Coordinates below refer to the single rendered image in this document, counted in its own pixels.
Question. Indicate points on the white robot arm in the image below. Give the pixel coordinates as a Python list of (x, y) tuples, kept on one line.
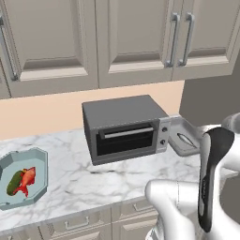
[(175, 200)]

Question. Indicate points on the grey fish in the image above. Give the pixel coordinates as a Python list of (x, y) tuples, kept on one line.
[(187, 140)]

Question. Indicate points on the red fish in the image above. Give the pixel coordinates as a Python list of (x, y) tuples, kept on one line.
[(28, 178)]

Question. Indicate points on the green cucumber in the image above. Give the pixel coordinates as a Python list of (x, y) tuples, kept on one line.
[(14, 182)]

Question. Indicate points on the grey toaster oven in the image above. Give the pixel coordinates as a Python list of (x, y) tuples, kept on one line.
[(122, 112)]

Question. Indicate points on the black glass toaster oven door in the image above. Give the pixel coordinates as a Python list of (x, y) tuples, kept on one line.
[(125, 145)]

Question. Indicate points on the round grey oven knob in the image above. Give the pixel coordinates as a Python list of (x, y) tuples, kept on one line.
[(164, 128), (162, 142)]

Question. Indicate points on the dark grey fridge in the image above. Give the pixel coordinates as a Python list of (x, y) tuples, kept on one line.
[(209, 97)]

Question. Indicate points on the beige drawer front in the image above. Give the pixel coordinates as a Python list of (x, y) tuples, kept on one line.
[(100, 220), (18, 235), (125, 212)]

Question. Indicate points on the beige base cupboard door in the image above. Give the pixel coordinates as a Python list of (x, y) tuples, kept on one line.
[(131, 231)]

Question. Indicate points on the beige wall cupboard door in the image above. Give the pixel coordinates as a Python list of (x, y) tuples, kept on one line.
[(215, 31), (137, 34), (3, 87), (50, 37)]

